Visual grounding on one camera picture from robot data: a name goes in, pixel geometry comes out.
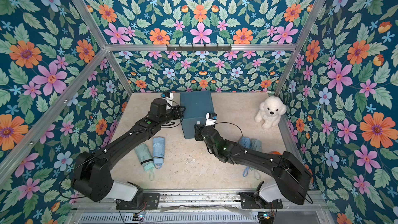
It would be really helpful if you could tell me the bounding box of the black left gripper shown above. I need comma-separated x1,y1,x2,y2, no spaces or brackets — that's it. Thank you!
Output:
158,106,187,127

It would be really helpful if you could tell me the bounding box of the light blue umbrella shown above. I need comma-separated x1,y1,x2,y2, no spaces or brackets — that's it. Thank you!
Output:
238,136,251,177
152,137,165,169

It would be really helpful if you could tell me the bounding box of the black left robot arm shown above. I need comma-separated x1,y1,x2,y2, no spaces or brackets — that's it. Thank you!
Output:
71,98,186,202

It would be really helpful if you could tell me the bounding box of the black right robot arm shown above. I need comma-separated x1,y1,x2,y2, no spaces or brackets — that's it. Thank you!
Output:
194,124,312,205

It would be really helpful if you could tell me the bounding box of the teal drawer cabinet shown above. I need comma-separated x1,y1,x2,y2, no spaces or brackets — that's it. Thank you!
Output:
180,91,215,140

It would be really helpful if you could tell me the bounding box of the mint green umbrella left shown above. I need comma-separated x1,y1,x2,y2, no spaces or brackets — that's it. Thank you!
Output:
134,144,155,181

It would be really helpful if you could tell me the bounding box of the mint green umbrella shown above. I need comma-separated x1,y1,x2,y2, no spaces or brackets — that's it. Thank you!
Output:
250,139,263,180
134,144,155,181

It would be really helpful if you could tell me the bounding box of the mint green umbrella right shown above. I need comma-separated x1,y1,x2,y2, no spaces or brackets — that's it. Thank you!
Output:
250,139,263,180

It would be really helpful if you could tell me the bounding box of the white plush dog toy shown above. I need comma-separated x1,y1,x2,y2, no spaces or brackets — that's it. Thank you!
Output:
255,96,287,130

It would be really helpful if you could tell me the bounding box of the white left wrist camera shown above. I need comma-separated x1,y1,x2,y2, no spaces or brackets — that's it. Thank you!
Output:
161,92,174,101

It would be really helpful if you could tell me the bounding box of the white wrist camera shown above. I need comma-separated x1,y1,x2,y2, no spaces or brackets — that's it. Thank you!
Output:
205,113,217,127
161,92,174,101

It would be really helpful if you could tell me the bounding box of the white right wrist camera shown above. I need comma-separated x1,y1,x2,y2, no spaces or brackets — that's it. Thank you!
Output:
205,113,217,127

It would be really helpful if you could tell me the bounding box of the black wall hook rail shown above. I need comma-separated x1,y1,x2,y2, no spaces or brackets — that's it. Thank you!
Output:
166,44,232,52

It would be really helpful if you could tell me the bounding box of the aluminium front rail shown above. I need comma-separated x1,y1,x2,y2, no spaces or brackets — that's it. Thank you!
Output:
66,190,335,224

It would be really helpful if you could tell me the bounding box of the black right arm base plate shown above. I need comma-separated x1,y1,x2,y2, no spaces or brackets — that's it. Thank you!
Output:
239,192,284,210

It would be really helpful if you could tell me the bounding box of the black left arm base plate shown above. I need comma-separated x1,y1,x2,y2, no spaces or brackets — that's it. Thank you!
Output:
116,193,160,211

